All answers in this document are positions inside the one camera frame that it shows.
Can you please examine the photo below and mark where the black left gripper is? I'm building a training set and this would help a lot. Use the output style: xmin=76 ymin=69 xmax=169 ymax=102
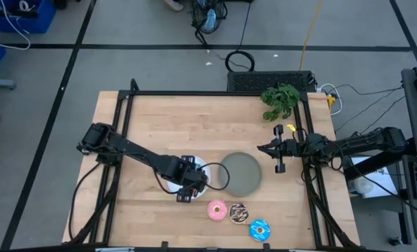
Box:
xmin=176 ymin=155 xmax=209 ymax=204

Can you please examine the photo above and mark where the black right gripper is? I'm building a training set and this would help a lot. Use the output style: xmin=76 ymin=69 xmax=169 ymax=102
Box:
xmin=257 ymin=125 xmax=302 ymax=175

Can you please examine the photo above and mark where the large chocolate iced donut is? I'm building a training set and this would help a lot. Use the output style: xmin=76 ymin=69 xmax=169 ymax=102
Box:
xmin=228 ymin=202 xmax=250 ymax=225

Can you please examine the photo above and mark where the large blue iced donut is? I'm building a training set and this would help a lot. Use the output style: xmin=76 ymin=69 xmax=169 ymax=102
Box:
xmin=249 ymin=218 xmax=271 ymax=242

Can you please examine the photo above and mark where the white round plate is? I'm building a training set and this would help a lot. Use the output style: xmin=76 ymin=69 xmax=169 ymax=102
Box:
xmin=166 ymin=155 xmax=212 ymax=200

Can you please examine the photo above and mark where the grey round plate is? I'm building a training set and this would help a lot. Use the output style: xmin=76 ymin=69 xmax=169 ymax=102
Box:
xmin=218 ymin=151 xmax=263 ymax=197

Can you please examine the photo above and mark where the large pink iced donut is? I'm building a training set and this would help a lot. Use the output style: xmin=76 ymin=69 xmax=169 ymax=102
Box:
xmin=206 ymin=199 xmax=229 ymax=222

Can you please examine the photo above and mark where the green potted plant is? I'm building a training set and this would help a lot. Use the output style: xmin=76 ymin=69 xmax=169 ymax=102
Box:
xmin=260 ymin=83 xmax=301 ymax=123

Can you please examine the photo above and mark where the black computer case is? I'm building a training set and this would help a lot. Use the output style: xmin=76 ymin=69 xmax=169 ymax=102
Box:
xmin=226 ymin=70 xmax=317 ymax=94

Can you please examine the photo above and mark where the white paper cup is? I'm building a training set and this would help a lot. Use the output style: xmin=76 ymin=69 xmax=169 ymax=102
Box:
xmin=353 ymin=176 xmax=374 ymax=195

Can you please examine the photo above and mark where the black desk beam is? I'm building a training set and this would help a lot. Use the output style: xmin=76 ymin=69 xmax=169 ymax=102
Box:
xmin=343 ymin=146 xmax=416 ymax=181

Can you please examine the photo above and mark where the white paper sheet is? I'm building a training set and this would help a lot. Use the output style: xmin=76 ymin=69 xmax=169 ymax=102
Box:
xmin=348 ymin=155 xmax=399 ymax=200

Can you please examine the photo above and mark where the black floor fan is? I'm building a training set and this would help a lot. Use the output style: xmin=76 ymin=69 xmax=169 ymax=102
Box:
xmin=189 ymin=0 xmax=229 ymax=48

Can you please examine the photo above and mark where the person's foot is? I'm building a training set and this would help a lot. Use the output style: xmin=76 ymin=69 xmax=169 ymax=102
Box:
xmin=163 ymin=0 xmax=185 ymax=13

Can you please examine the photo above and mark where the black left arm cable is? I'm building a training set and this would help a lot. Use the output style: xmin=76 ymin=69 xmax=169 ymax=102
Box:
xmin=197 ymin=162 xmax=232 ymax=193

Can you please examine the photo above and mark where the white looped cable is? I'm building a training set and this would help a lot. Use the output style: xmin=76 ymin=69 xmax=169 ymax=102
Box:
xmin=318 ymin=83 xmax=344 ymax=116

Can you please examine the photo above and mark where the black aluminium table frame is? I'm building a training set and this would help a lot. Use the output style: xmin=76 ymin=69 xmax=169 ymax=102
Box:
xmin=62 ymin=78 xmax=362 ymax=252

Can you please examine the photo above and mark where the coiled black cable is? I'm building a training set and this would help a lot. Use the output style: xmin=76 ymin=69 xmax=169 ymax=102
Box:
xmin=224 ymin=50 xmax=256 ymax=73

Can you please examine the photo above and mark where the black hanging cable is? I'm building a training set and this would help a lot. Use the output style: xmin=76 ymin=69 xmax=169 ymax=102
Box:
xmin=239 ymin=0 xmax=253 ymax=53

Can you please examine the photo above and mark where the yellow hanging cable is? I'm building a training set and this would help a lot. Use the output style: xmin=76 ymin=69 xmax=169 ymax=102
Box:
xmin=298 ymin=0 xmax=324 ymax=71

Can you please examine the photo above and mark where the white loose cable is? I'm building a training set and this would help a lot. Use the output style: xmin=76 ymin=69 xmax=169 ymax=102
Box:
xmin=0 ymin=0 xmax=31 ymax=51

